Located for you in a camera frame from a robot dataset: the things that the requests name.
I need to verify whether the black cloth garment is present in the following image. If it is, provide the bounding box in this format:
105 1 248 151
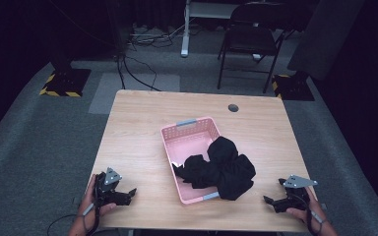
171 136 257 202

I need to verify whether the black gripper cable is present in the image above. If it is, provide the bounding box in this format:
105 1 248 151
304 206 323 236
46 213 80 236

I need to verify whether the person's left hand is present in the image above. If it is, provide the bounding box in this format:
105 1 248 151
78 174 117 224

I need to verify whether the person's right hand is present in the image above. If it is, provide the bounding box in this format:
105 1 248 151
286 187 327 226

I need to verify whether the wooden table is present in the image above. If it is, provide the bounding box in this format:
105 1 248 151
86 88 318 234

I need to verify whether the grey padded panel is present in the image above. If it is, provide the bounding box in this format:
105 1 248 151
286 0 366 82

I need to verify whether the black stand post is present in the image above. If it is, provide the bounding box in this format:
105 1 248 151
105 0 128 57

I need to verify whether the black hazard-striped stand base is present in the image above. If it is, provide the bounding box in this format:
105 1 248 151
38 68 93 98
271 73 316 102

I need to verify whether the white desk frame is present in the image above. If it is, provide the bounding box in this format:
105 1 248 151
180 0 242 59

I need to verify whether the bundle of floor cables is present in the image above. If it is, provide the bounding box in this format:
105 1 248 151
127 22 186 49

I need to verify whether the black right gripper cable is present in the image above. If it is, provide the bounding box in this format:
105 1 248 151
304 206 323 236

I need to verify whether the pink plastic basket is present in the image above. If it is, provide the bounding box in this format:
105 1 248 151
159 116 222 206

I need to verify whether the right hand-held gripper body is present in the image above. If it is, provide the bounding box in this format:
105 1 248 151
271 174 318 214

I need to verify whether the black floor cable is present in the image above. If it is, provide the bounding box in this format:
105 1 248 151
116 53 162 92

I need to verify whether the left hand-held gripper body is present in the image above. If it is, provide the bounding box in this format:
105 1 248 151
93 166 128 207

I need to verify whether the black folding chair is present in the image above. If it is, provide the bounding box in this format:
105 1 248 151
217 1 288 94

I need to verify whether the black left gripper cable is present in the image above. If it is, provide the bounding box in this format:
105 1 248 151
46 213 80 236

